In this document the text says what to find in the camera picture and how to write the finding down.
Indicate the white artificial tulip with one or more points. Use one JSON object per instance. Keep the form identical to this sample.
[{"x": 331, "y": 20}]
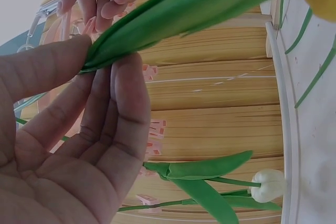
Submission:
[{"x": 199, "y": 169}]

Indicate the yellow artificial tulip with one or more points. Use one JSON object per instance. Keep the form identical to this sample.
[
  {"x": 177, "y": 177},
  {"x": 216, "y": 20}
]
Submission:
[{"x": 183, "y": 11}]

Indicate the person's left hand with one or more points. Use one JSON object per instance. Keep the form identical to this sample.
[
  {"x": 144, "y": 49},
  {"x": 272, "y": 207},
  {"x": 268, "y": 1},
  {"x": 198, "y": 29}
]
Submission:
[{"x": 52, "y": 176}]

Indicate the green artificial flower stem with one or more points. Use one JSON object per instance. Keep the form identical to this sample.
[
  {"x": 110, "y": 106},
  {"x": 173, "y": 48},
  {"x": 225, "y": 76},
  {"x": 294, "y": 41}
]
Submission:
[{"x": 157, "y": 205}]

